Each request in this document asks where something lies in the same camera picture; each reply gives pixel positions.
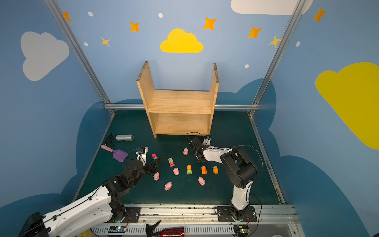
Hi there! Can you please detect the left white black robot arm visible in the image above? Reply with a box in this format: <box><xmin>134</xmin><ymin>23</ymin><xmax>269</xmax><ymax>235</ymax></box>
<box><xmin>19</xmin><ymin>159</ymin><xmax>159</xmax><ymax>237</ymax></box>

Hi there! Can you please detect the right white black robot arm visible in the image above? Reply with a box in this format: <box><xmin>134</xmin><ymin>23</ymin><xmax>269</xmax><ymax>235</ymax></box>
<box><xmin>189</xmin><ymin>137</ymin><xmax>259</xmax><ymax>220</ymax></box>

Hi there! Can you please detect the wooden two-tier shelf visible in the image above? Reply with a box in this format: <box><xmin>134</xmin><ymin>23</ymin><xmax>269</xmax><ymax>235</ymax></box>
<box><xmin>136</xmin><ymin>61</ymin><xmax>220</xmax><ymax>138</ymax></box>

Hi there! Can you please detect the purple pink toy shovel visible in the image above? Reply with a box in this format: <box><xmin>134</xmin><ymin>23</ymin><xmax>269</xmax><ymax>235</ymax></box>
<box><xmin>101</xmin><ymin>145</ymin><xmax>128</xmax><ymax>163</ymax></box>

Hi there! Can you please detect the orange green toy car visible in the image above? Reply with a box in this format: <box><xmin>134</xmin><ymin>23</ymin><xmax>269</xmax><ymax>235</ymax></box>
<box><xmin>187</xmin><ymin>165</ymin><xmax>192</xmax><ymax>175</ymax></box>

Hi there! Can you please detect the green orange toy truck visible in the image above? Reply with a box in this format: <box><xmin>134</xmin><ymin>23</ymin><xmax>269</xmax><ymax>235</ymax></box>
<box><xmin>212</xmin><ymin>166</ymin><xmax>219</xmax><ymax>174</ymax></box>

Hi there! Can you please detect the pink striped toy truck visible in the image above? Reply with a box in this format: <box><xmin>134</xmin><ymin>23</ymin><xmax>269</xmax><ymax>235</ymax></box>
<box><xmin>168</xmin><ymin>158</ymin><xmax>175</xmax><ymax>167</ymax></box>

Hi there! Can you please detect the silver spray bottle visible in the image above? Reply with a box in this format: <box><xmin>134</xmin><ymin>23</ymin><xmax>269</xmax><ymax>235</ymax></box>
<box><xmin>105</xmin><ymin>134</ymin><xmax>134</xmax><ymax>147</ymax></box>

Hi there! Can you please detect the left green circuit board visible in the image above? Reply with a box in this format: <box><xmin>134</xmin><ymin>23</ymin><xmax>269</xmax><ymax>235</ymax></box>
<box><xmin>108</xmin><ymin>226</ymin><xmax>128</xmax><ymax>235</ymax></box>

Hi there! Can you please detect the green circuit board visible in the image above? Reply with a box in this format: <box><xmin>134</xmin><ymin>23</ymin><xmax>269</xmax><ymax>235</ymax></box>
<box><xmin>108</xmin><ymin>226</ymin><xmax>128</xmax><ymax>235</ymax></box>
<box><xmin>234</xmin><ymin>225</ymin><xmax>251</xmax><ymax>237</ymax></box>

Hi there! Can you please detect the red black clamp tool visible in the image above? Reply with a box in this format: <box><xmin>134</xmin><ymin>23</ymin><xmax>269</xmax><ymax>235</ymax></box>
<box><xmin>146</xmin><ymin>220</ymin><xmax>185</xmax><ymax>237</ymax></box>

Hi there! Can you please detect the right green circuit board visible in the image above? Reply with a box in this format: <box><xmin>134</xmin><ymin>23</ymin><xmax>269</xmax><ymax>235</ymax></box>
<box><xmin>234</xmin><ymin>225</ymin><xmax>251</xmax><ymax>237</ymax></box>

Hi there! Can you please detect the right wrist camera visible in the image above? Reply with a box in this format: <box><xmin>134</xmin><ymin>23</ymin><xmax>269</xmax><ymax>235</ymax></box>
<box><xmin>202</xmin><ymin>135</ymin><xmax>211</xmax><ymax>146</ymax></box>

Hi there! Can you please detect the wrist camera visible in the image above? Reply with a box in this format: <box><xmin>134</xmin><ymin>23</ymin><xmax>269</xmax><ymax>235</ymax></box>
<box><xmin>136</xmin><ymin>147</ymin><xmax>148</xmax><ymax>166</ymax></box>
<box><xmin>202</xmin><ymin>135</ymin><xmax>211</xmax><ymax>146</ymax></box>

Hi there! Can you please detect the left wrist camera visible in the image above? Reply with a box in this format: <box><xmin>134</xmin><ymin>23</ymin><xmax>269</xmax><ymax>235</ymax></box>
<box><xmin>136</xmin><ymin>147</ymin><xmax>148</xmax><ymax>166</ymax></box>

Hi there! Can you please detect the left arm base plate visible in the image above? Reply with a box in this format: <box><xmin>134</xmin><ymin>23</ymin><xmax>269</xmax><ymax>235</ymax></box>
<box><xmin>110</xmin><ymin>206</ymin><xmax>141</xmax><ymax>223</ymax></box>

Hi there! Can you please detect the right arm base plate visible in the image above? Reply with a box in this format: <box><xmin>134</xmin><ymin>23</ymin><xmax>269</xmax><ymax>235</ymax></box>
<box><xmin>215</xmin><ymin>206</ymin><xmax>258</xmax><ymax>222</ymax></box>

